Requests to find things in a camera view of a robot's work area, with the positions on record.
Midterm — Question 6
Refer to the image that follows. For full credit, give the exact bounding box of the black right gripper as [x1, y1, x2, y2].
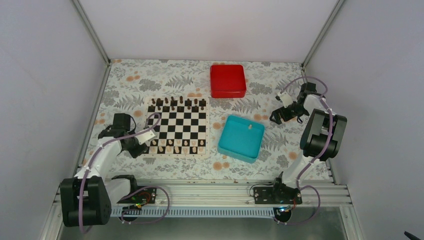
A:
[271, 101, 309, 125]

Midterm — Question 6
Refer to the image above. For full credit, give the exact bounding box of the teal square tray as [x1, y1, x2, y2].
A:
[217, 115, 265, 164]

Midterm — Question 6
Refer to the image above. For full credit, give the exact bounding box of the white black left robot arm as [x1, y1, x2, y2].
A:
[59, 113, 161, 232]

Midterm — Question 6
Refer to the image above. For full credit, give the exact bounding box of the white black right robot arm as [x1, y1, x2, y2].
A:
[269, 83, 347, 204]

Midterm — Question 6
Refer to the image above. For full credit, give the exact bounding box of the black white chessboard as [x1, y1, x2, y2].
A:
[142, 96, 210, 158]

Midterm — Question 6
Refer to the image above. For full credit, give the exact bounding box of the red square box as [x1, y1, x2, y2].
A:
[210, 64, 247, 99]

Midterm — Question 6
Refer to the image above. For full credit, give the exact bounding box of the floral patterned table mat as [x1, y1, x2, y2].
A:
[84, 59, 305, 182]

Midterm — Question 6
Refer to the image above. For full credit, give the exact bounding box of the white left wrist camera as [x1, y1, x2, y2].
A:
[136, 129, 157, 145]

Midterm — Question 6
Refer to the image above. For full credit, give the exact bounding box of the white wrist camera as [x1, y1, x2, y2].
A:
[275, 91, 294, 108]
[136, 129, 157, 145]

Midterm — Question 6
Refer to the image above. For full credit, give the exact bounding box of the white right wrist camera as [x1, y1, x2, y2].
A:
[275, 91, 294, 108]

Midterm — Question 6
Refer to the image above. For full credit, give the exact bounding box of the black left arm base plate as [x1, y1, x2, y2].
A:
[117, 187, 157, 205]

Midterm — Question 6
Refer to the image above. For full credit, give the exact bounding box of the aluminium front rail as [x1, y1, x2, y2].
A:
[52, 180, 353, 218]

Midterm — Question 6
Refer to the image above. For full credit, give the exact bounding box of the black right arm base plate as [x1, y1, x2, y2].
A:
[253, 186, 303, 205]

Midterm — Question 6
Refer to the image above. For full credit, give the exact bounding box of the aluminium right frame post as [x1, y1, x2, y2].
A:
[302, 0, 345, 71]

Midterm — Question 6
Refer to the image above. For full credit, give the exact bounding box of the aluminium corner frame post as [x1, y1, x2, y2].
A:
[70, 0, 111, 66]

